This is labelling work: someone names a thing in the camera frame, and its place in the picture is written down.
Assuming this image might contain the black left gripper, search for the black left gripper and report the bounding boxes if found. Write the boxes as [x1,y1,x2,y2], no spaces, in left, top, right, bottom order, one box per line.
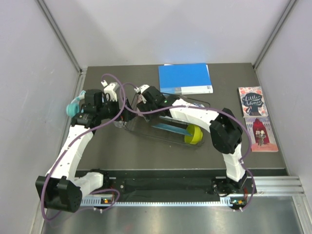
[97,96,137,122]

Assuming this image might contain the clear plastic cup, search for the clear plastic cup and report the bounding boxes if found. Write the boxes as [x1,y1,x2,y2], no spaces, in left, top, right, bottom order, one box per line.
[114,121,125,128]

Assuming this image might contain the white watermelon plate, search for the white watermelon plate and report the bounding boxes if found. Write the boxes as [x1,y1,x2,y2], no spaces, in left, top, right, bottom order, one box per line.
[159,116,181,123]

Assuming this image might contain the teal scalloped plate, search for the teal scalloped plate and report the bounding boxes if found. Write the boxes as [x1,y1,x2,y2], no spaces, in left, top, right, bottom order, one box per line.
[152,123,192,136]

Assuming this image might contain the black wire dish rack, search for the black wire dish rack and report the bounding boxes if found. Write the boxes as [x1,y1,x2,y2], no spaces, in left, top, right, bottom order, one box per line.
[124,114,204,147]

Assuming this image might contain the lime green bowl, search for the lime green bowl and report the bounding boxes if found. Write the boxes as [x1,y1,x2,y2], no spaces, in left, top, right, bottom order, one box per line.
[184,124,203,145]

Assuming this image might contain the pink ghost mug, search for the pink ghost mug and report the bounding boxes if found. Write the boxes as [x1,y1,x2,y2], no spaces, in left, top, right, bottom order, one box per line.
[136,94,146,112]

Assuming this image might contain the red patterned small bowl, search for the red patterned small bowl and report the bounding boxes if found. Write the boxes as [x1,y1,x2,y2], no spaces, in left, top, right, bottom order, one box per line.
[193,103,205,108]

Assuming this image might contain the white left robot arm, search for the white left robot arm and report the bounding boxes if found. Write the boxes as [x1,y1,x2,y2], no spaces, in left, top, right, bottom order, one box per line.
[36,121,111,220]

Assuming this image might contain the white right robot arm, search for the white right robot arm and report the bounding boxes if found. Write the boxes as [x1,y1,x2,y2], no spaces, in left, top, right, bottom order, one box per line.
[135,85,247,193]

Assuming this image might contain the blue folder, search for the blue folder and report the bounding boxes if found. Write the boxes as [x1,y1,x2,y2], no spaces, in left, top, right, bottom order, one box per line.
[158,63,214,95]

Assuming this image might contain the teal cat ear headphones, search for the teal cat ear headphones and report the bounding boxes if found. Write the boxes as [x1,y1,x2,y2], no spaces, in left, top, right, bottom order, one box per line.
[66,90,86,118]

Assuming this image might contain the Little Women book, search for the Little Women book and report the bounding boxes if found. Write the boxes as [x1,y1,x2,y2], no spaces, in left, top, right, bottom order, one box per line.
[238,86,269,118]

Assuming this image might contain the red illustrated book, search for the red illustrated book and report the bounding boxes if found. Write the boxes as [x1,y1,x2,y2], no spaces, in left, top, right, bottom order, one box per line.
[245,117,279,153]

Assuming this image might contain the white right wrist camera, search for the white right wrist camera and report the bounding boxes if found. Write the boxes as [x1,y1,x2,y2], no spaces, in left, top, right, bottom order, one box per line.
[134,84,150,103]

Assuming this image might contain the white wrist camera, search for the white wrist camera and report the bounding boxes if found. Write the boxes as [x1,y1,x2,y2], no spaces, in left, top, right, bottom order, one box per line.
[101,80,120,102]
[134,84,150,103]

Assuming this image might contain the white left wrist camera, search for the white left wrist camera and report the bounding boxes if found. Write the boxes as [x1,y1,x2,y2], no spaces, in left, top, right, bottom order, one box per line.
[101,80,120,102]

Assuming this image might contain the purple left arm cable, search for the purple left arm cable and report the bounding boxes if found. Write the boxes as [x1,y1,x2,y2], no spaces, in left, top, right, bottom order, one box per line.
[40,73,129,222]

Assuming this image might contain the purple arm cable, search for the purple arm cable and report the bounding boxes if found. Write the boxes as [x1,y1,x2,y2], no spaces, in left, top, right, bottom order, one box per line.
[40,73,129,222]
[119,82,256,212]

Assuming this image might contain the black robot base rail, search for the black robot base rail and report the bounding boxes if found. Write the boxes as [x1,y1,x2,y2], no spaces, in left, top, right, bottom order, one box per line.
[75,169,258,203]

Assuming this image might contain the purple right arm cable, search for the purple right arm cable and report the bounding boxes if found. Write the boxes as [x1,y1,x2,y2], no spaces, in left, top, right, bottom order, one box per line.
[119,82,256,212]

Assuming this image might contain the white slotted cable duct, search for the white slotted cable duct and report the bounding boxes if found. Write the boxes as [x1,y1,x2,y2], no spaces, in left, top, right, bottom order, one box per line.
[81,195,247,207]

